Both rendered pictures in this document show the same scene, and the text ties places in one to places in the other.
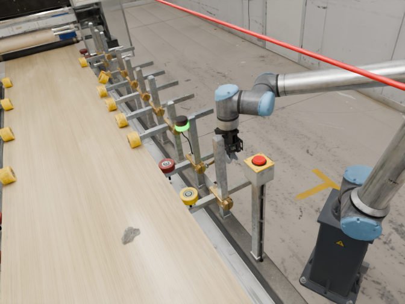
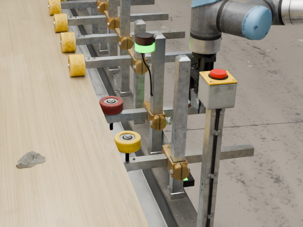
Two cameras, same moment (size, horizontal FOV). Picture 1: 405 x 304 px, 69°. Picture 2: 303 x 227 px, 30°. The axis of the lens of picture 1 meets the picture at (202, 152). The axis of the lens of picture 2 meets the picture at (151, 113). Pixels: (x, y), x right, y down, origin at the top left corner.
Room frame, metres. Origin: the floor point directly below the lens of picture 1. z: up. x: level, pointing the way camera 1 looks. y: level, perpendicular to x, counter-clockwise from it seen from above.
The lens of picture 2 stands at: (-0.52, -0.20, 1.75)
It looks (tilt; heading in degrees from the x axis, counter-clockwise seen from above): 27 degrees down; 8
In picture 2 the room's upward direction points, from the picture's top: 2 degrees clockwise
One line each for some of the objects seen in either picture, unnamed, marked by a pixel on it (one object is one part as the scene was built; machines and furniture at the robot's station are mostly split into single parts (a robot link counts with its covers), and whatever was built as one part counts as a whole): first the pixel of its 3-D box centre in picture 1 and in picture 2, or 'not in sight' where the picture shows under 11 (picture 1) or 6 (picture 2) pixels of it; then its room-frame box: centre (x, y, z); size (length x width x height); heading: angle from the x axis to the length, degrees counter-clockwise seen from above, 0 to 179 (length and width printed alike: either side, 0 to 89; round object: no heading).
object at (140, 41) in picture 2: (181, 120); (144, 38); (1.15, 0.08, 1.14); 0.06 x 0.06 x 0.02
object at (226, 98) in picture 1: (227, 102); (208, 14); (1.02, -0.12, 1.27); 0.10 x 0.09 x 0.12; 65
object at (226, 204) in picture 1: (220, 197); (175, 161); (0.97, -0.06, 0.81); 0.14 x 0.06 x 0.05; 24
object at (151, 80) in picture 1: (158, 112); (125, 44); (1.63, 0.24, 0.93); 0.04 x 0.04 x 0.48; 24
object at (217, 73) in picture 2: (258, 160); (218, 74); (0.71, -0.17, 1.22); 0.04 x 0.04 x 0.02
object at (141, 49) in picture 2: (181, 125); (144, 46); (1.15, 0.08, 1.11); 0.06 x 0.06 x 0.02
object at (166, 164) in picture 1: (167, 171); (111, 114); (1.15, 0.19, 0.85); 0.08 x 0.08 x 0.11
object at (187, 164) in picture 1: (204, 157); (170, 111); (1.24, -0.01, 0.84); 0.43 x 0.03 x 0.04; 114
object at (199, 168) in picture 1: (194, 163); (153, 115); (1.19, 0.05, 0.85); 0.14 x 0.06 x 0.05; 24
